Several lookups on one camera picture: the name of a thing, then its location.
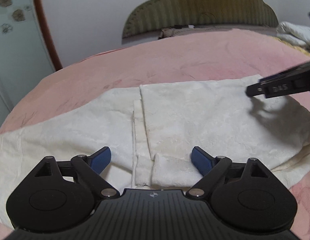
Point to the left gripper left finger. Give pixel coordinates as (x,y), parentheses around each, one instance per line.
(85,170)

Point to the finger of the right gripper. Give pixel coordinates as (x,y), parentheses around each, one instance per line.
(294,80)

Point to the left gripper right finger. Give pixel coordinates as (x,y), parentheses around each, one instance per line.
(215,171)

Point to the white textured pants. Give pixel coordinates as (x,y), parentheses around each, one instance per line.
(152,129)

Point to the white patterned quilt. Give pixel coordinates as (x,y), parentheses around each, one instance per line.
(296,35)

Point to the white floral wardrobe door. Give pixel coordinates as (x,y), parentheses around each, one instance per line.
(24,59)

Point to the olive upholstered headboard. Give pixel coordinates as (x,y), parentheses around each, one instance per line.
(154,15)

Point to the brown wooden door frame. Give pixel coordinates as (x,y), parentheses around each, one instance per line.
(45,31)

